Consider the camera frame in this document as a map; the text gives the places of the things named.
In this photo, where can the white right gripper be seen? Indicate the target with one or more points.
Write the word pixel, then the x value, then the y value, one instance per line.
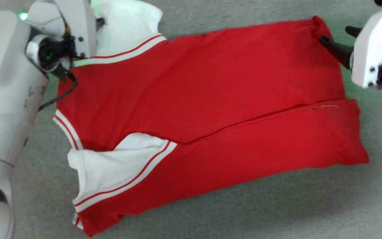
pixel 370 49

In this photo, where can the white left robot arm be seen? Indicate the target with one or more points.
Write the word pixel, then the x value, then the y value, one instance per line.
pixel 2 99

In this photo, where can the red and white basketball jersey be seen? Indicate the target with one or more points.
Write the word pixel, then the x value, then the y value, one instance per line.
pixel 211 116

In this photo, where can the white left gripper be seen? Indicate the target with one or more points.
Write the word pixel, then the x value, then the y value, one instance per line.
pixel 81 26

